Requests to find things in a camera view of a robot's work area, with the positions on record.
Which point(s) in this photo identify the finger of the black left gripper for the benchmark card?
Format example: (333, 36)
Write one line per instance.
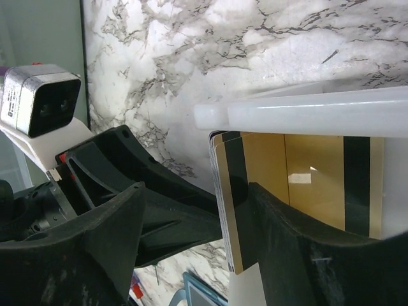
(178, 215)

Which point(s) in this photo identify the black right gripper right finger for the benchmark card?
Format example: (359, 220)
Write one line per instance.
(303, 261)

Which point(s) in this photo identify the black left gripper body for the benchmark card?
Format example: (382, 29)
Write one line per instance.
(38, 213)

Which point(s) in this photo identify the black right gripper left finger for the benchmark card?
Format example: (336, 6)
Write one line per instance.
(93, 268)

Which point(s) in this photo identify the blue leather card holder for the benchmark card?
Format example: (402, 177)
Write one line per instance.
(197, 292)

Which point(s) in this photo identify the white plastic card tray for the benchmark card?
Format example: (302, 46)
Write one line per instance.
(314, 110)

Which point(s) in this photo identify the blue red screwdriver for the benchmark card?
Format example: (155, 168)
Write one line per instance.
(135, 287)

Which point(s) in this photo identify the clear plastic storage box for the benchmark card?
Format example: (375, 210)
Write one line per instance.
(40, 32)

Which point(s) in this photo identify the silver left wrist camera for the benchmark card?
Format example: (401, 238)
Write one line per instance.
(38, 99)

